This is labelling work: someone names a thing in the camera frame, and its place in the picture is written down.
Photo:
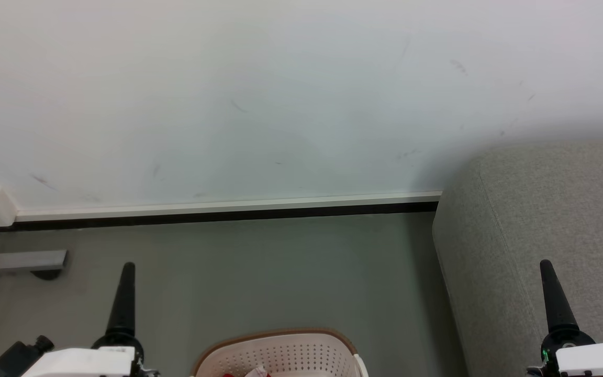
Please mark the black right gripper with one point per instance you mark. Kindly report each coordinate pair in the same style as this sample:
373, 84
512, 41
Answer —
563, 340

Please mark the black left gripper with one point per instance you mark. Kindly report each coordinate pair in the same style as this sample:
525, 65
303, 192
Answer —
123, 341

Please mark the red printed t-shirt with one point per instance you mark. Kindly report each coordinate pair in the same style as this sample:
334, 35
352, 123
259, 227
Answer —
252, 373

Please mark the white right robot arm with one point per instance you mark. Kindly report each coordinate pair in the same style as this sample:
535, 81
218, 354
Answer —
602, 358

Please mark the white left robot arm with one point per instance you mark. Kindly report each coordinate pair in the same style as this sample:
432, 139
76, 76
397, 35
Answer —
84, 364

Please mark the white perforated laundry basket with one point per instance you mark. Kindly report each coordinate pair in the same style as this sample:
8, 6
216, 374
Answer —
286, 353

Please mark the grey fabric sofa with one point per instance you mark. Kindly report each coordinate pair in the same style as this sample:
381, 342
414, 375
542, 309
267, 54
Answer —
542, 225

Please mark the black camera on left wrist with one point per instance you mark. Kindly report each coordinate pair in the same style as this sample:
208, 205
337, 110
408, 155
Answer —
21, 356

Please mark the white wall baseboard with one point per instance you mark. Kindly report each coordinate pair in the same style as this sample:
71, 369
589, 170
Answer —
228, 208

